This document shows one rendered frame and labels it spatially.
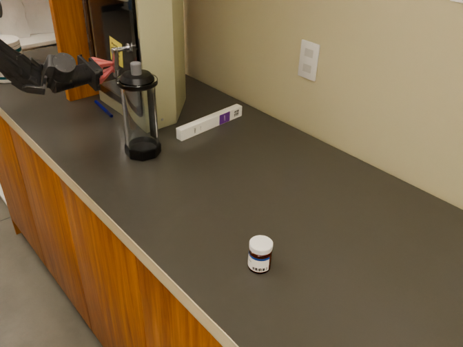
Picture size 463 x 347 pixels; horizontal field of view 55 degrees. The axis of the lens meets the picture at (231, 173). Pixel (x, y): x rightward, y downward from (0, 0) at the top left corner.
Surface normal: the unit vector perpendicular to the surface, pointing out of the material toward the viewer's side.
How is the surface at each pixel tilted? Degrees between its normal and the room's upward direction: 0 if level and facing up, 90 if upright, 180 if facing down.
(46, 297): 0
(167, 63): 90
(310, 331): 0
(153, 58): 90
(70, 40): 90
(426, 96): 90
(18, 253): 0
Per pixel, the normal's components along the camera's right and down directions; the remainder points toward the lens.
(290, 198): 0.03, -0.84
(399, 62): -0.76, 0.34
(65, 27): 0.65, 0.43
